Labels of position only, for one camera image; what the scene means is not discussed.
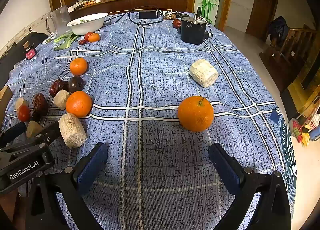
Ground black cylindrical container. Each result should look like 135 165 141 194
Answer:
180 7 213 45

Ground wrinkled red jujube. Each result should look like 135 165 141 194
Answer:
32 93 48 110

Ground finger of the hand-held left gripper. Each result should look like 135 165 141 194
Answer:
27 121 62 147
0 121 27 147

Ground cardboard box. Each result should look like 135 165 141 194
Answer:
0 85 13 126

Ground black cable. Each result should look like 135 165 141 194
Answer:
102 7 167 26

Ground blue plaid tablecloth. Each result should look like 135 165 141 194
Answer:
5 10 298 230

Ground colourful boxes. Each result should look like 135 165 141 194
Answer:
291 117 320 147

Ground cherry tomato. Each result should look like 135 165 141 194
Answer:
17 105 31 122

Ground dark jacket on chair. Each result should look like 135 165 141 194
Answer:
269 16 290 45

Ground green leafy vegetable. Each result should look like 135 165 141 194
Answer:
54 32 79 51

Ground white bowl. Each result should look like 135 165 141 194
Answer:
66 13 109 36

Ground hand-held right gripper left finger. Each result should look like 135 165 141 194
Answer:
25 142 109 230

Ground pink label glass bottle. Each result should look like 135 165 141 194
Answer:
23 42 37 61

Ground clear plastic pitcher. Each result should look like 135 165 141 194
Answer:
45 5 73 38

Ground wooden railing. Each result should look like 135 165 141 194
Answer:
280 27 318 63

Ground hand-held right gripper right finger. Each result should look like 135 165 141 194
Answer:
208 143 293 230

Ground black leather chair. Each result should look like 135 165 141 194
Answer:
0 32 50 90

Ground black power adapter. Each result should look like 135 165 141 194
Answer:
139 9 160 19

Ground dark purple round fruit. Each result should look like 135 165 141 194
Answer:
67 76 85 93

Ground dark red jujube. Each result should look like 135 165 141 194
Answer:
58 79 70 93

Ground large orange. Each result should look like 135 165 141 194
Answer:
177 95 215 132

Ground wooden door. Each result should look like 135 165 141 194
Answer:
246 0 279 42

